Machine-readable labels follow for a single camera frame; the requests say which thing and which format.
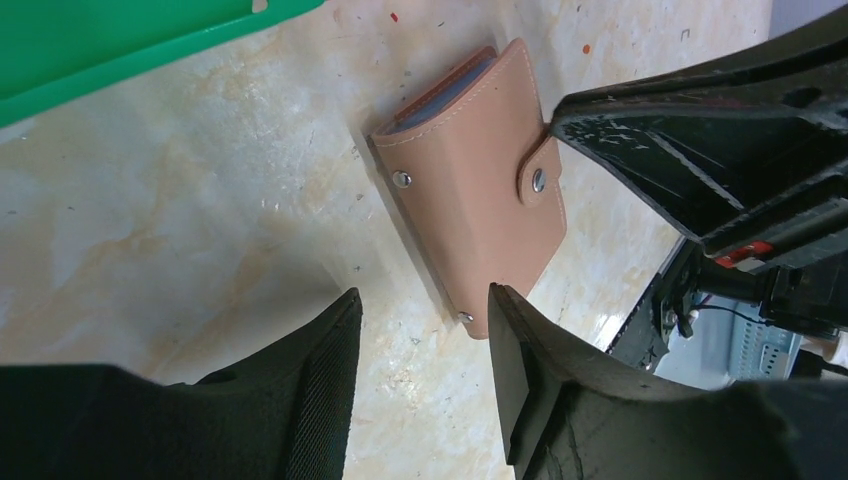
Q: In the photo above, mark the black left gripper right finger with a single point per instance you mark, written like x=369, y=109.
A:
x=568, y=410

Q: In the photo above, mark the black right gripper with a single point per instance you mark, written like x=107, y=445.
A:
x=744, y=151

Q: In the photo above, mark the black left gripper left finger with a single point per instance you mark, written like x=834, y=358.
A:
x=283, y=412

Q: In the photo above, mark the green plastic bin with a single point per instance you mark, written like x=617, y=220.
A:
x=53, y=52

